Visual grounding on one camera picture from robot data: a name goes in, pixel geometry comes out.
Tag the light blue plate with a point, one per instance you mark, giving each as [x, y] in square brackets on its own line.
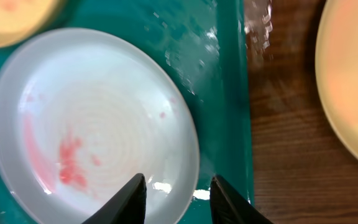
[82, 112]

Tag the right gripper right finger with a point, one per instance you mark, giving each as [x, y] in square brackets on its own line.
[228, 206]

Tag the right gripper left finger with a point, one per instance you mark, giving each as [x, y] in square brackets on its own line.
[127, 206]

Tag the yellow-green plate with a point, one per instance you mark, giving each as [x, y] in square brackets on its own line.
[19, 19]
[336, 65]

